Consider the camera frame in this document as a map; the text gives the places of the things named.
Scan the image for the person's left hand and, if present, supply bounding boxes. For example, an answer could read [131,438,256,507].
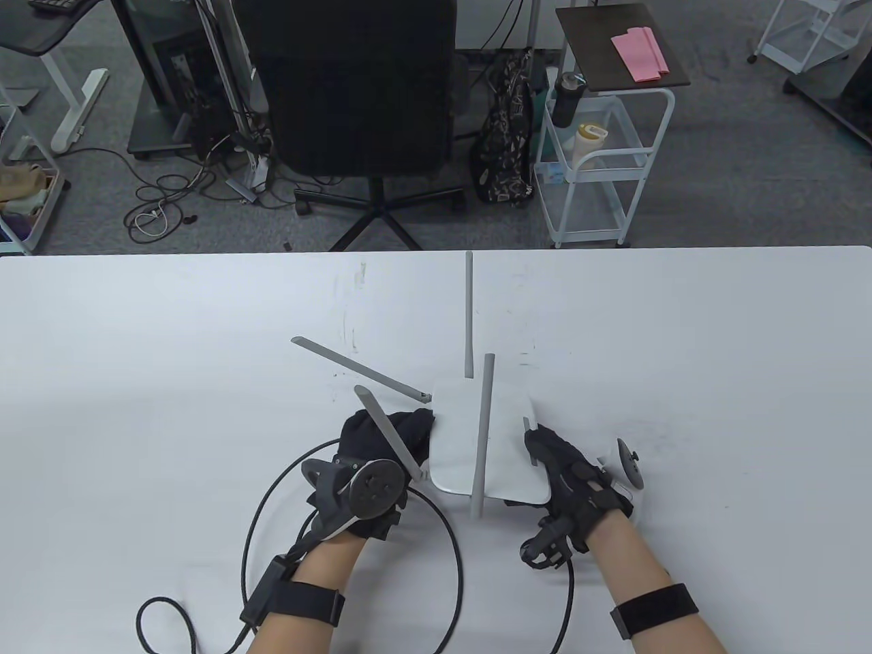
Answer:
[307,407,437,542]

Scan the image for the person's right hand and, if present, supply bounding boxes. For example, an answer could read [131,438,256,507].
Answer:
[523,426,634,552]

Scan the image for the white router with antennas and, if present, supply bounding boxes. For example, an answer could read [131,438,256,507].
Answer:
[291,251,552,516]

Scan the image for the black ethernet cable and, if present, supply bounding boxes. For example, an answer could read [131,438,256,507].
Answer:
[240,439,465,654]

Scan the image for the person's right forearm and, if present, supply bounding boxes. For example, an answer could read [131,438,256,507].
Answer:
[582,508,730,654]

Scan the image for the person's left forearm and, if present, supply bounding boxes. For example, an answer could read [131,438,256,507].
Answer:
[245,528,372,654]

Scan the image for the grey tracking controller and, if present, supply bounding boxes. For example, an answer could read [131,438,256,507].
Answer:
[302,458,405,540]

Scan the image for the white tracking controller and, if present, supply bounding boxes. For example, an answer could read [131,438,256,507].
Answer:
[599,438,644,518]

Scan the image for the white rolling cart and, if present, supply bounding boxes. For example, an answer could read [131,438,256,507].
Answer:
[533,87,676,249]

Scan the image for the black patterned bag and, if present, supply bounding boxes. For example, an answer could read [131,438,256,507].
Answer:
[470,48,535,208]

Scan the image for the black office chair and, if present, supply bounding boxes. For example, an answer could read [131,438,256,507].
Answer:
[235,0,471,253]

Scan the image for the black water bottle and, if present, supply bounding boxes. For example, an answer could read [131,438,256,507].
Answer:
[550,70,587,128]

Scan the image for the white basket cart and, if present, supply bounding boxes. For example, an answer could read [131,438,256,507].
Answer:
[0,85,69,256]

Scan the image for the black computer tower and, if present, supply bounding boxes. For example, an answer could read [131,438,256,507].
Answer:
[112,0,239,162]

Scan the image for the dark brown tray top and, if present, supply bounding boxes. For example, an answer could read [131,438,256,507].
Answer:
[555,3,691,93]

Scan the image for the pink cloth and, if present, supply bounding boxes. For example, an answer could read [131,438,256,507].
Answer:
[611,27,670,84]

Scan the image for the beige cloth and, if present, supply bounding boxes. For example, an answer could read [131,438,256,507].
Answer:
[0,163,57,205]

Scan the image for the dark floor platform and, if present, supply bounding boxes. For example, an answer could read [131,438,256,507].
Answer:
[783,51,872,147]

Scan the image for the black standing desk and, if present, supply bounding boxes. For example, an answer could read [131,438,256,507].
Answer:
[0,0,110,154]

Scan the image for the thin black camera cable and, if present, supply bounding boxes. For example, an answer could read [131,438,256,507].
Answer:
[548,562,576,654]

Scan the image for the black forearm strap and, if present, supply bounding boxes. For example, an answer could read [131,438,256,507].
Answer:
[272,581,346,626]
[610,584,700,639]

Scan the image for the black braided camera cable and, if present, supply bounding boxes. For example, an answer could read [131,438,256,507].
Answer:
[135,597,249,654]

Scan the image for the black floor cables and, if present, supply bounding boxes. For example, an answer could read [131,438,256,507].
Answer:
[123,146,225,243]

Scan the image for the silver metal post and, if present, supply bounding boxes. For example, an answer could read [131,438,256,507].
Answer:
[196,0,263,188]

